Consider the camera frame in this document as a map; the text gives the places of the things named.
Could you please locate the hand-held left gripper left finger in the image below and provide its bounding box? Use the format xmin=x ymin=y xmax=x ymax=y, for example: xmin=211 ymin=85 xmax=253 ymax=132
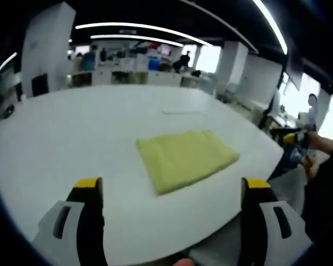
xmin=33 ymin=177 xmax=108 ymax=266

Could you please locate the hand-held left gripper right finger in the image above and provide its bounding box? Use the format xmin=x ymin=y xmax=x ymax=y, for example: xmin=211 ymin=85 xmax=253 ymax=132
xmin=238 ymin=177 xmax=313 ymax=266

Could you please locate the yellow blue grey garment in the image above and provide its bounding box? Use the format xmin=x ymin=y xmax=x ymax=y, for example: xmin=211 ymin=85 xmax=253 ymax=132
xmin=135 ymin=129 xmax=241 ymax=196

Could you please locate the person's right hand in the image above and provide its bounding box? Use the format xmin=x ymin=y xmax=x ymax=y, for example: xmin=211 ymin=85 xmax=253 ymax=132
xmin=307 ymin=132 xmax=333 ymax=152

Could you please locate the grey mesh office chair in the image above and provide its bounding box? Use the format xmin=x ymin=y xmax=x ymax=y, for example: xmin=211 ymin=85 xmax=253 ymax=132
xmin=187 ymin=167 xmax=307 ymax=260

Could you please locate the white square pillar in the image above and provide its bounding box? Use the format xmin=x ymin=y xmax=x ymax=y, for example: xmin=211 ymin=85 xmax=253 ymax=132
xmin=21 ymin=2 xmax=76 ymax=98
xmin=215 ymin=41 xmax=249 ymax=94

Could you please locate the white ceiling light strip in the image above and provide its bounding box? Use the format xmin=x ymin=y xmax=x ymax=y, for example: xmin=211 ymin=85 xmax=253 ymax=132
xmin=0 ymin=52 xmax=18 ymax=73
xmin=75 ymin=22 xmax=211 ymax=47
xmin=252 ymin=0 xmax=288 ymax=55
xmin=90 ymin=34 xmax=184 ymax=48

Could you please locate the white counter cabinet row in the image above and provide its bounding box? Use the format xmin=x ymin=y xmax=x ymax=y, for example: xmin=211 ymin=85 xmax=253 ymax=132
xmin=66 ymin=69 xmax=209 ymax=88

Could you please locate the black cabinet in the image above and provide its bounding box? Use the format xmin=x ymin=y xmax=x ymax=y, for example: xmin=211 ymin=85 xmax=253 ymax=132
xmin=31 ymin=73 xmax=49 ymax=98

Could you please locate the light blue display cabinet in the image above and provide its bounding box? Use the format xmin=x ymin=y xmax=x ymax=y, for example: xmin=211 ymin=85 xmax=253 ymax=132
xmin=82 ymin=52 xmax=97 ymax=71

